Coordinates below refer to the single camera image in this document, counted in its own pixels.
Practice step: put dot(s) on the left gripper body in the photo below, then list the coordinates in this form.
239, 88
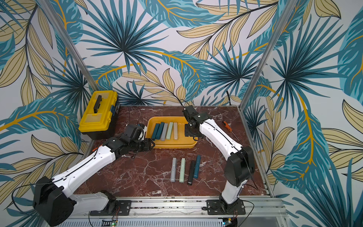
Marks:
140, 145

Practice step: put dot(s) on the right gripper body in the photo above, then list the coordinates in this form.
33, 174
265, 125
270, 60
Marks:
191, 131

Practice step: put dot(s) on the beige pruning pliers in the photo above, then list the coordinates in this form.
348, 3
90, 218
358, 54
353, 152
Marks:
175, 127

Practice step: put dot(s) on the light green pruning pliers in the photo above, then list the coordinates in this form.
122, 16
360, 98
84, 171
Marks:
169, 130

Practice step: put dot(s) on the dark teal pruning pliers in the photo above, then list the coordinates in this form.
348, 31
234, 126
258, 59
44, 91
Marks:
155, 132

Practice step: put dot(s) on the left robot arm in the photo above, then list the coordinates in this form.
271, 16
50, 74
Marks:
55, 199

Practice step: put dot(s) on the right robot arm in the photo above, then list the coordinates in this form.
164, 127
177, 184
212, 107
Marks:
240, 164

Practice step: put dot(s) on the black pruning pliers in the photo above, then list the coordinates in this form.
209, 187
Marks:
191, 172

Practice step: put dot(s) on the light grey pruning pliers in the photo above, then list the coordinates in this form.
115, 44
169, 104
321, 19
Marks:
173, 170

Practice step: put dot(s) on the teal pruning pliers right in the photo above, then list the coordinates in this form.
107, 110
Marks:
197, 165

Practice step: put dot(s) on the mint green pruning pliers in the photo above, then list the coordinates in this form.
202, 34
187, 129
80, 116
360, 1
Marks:
182, 170

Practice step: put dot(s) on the orange screwdriver right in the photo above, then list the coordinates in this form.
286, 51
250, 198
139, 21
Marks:
228, 127

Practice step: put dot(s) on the yellow black toolbox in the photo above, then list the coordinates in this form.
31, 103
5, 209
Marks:
100, 117

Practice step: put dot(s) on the aluminium front rail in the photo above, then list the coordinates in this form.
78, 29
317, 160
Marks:
256, 211

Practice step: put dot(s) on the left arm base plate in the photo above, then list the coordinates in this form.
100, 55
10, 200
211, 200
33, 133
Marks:
114, 208

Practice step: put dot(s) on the right aluminium frame post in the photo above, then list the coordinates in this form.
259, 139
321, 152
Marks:
268, 50

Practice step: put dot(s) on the aluminium frame post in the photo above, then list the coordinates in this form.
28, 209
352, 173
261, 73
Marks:
268, 50
65, 37

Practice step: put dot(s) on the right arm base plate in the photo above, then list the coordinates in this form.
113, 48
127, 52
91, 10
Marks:
219, 207

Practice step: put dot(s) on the left aluminium frame post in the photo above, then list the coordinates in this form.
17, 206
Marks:
65, 37

